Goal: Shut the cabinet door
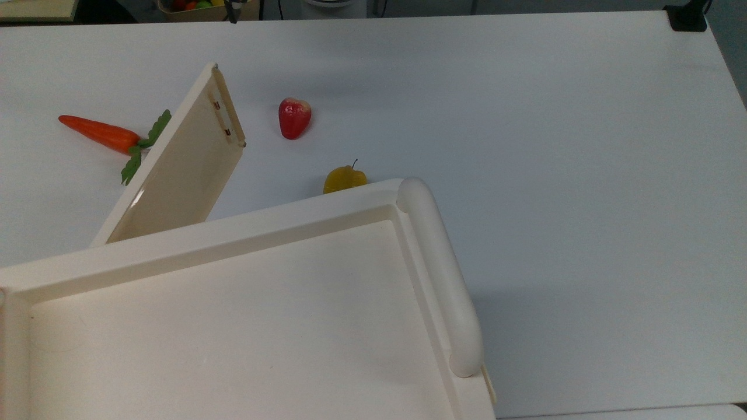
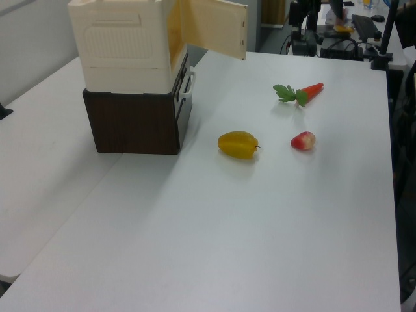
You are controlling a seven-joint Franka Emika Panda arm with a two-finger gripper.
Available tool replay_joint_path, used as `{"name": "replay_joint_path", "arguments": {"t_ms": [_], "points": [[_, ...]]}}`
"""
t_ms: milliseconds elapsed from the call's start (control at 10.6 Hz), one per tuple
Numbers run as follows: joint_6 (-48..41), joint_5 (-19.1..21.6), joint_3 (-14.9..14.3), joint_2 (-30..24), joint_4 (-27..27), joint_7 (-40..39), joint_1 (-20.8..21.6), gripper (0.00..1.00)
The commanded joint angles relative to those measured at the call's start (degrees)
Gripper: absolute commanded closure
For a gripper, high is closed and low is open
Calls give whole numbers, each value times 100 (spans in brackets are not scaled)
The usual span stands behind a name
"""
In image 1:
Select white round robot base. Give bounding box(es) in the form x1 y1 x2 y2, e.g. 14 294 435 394
301 0 368 19

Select cream cabinet door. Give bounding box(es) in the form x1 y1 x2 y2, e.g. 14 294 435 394
90 62 246 248

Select cardboard box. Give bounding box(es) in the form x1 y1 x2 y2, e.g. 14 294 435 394
156 0 261 23

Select red toy strawberry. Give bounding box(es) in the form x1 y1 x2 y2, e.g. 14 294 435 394
278 97 312 141

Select orange toy carrot green leaves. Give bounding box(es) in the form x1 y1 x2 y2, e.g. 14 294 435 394
58 109 173 187

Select yellow toy fruit with stem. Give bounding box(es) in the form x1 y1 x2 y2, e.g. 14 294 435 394
323 159 369 195

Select light wooden table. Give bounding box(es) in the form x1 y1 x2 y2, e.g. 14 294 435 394
0 0 80 23

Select cream cylindrical cabinet handle bar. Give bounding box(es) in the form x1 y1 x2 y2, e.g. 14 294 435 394
396 177 484 379

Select black table clamp mount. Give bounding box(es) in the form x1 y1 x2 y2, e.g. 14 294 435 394
664 0 714 33

